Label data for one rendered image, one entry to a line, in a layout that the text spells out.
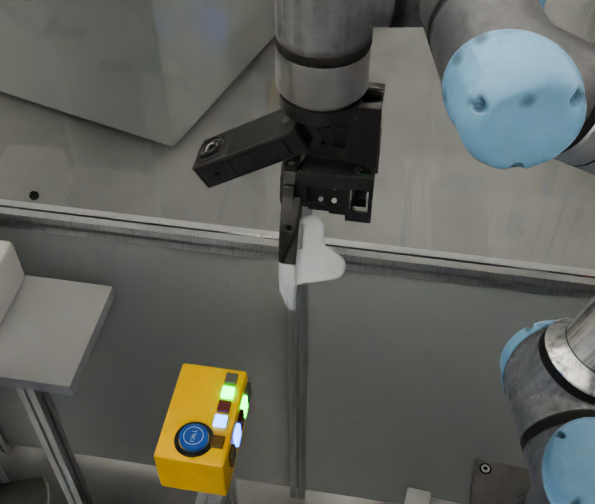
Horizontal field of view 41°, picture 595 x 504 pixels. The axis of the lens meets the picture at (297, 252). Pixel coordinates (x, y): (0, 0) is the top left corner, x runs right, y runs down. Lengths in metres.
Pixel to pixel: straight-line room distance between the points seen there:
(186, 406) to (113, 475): 1.21
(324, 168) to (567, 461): 0.45
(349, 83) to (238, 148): 0.13
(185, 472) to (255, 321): 0.56
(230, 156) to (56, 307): 0.97
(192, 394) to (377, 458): 0.93
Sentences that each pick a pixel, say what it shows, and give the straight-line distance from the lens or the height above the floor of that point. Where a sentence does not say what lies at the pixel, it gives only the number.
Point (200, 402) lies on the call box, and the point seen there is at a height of 1.07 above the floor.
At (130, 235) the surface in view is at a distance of 1.55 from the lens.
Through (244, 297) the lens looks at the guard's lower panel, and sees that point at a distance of 1.60.
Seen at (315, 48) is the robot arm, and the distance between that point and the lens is 0.60.
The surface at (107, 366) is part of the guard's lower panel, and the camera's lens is 1.94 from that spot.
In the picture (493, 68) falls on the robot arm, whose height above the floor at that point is 1.81.
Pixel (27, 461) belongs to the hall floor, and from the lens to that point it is 2.46.
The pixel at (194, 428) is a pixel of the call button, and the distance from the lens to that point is 1.15.
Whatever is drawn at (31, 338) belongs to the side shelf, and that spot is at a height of 0.86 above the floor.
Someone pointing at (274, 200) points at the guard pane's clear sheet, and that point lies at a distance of 1.41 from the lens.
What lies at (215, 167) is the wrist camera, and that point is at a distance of 0.71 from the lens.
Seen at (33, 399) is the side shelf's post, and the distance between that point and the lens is 1.80.
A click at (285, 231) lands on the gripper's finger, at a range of 0.69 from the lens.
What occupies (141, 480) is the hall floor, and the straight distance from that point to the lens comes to 2.36.
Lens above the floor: 2.06
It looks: 47 degrees down
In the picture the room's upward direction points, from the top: straight up
